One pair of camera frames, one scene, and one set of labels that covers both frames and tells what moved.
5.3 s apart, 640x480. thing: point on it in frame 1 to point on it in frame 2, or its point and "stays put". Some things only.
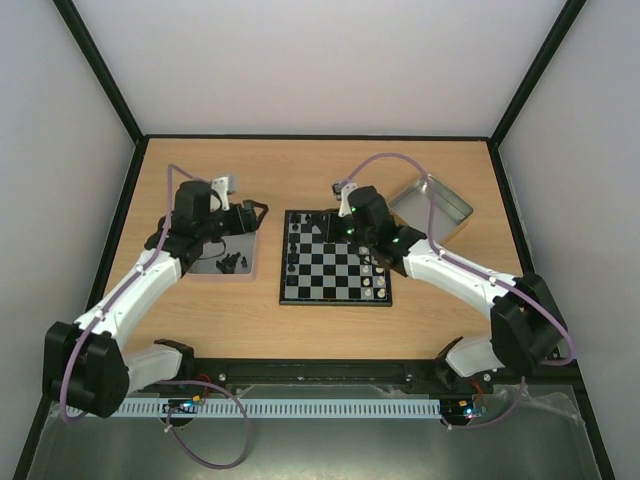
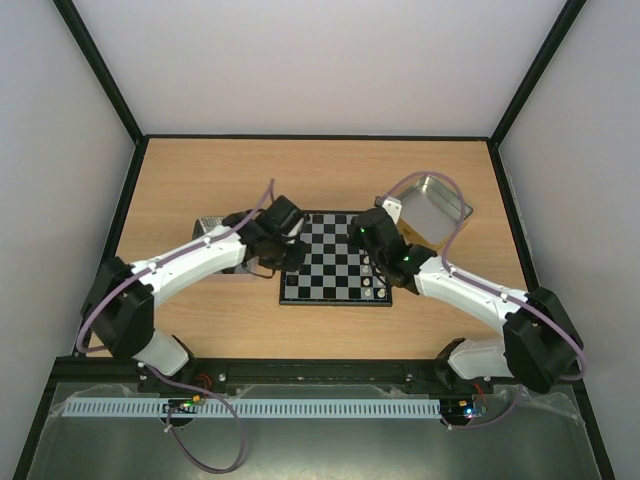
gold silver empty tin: x=451 y=212 stays put
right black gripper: x=327 y=223 to x=375 y=255
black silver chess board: x=318 y=272 stays put
